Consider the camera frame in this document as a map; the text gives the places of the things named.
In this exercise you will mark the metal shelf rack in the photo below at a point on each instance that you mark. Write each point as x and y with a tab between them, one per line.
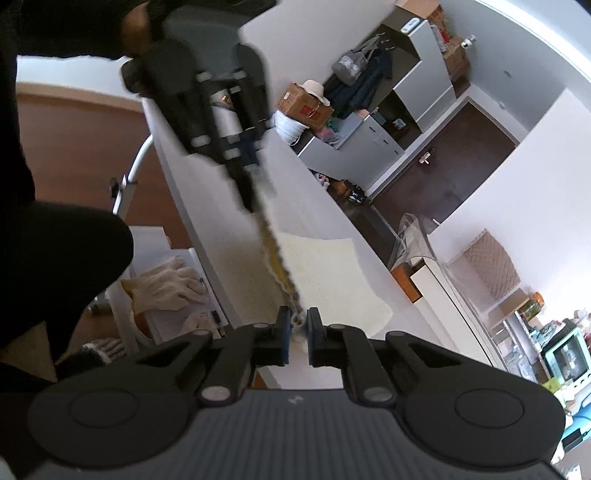
512	332

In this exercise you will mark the small cardboard box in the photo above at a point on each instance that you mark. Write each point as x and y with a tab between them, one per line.
457	60

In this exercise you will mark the cardboard box with red print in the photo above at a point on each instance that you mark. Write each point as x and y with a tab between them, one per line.
302	104

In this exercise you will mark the white hat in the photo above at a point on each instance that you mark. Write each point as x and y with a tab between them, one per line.
315	90

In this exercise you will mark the white work glove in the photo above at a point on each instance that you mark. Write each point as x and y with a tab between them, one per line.
198	323
166	286
106	348

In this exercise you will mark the white metal table leg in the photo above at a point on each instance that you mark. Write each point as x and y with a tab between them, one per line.
134	170

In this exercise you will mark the dark wooden door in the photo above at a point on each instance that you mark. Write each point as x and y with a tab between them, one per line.
452	180

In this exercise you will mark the person's left hand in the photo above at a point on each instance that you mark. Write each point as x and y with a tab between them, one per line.
136	34

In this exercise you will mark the dark jacket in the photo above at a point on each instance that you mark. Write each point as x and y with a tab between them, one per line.
364	87

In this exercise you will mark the cream towel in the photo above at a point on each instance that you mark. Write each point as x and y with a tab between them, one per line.
323	277

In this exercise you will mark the transparent chair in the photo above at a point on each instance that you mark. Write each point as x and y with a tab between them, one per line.
415	235

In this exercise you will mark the teal toaster oven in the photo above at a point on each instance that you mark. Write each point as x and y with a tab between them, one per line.
565	357

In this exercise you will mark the white plastic bucket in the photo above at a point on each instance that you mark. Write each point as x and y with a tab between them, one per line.
288	128

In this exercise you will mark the white low cabinet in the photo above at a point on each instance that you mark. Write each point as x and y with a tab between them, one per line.
438	286

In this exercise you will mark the plain cardboard box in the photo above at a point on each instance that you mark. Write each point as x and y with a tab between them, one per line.
418	7

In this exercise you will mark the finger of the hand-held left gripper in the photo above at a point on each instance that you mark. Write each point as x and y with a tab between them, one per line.
194	115
249	147

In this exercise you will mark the beige quilted cushion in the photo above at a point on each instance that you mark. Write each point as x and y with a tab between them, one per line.
489	267

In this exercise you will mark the glass jar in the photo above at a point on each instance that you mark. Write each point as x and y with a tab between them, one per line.
535	302

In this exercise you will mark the white sneaker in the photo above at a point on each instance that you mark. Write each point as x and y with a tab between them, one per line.
320	177

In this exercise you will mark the orange box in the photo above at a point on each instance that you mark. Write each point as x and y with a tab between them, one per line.
406	281

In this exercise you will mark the pink cloth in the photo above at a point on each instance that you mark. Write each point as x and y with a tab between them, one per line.
325	131

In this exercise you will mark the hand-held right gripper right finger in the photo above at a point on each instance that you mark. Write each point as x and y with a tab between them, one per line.
313	334

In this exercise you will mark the person's left forearm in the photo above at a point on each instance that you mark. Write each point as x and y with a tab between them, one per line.
69	23

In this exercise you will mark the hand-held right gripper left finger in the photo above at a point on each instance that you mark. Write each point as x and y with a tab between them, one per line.
285	332

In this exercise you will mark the grey cabinet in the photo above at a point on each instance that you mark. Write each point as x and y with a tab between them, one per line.
364	143

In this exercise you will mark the white security camera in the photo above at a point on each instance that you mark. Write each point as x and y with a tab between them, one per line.
467	42

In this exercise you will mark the person's black clothing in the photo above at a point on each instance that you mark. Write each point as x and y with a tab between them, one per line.
55	258

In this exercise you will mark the dark shoe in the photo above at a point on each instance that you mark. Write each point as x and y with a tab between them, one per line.
358	198

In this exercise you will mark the brown shoe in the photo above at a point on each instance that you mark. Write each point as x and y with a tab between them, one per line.
340	188

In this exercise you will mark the grey handbag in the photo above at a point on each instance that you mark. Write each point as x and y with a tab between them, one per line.
351	64

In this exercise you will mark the white flat device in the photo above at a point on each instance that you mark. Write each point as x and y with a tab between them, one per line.
411	24

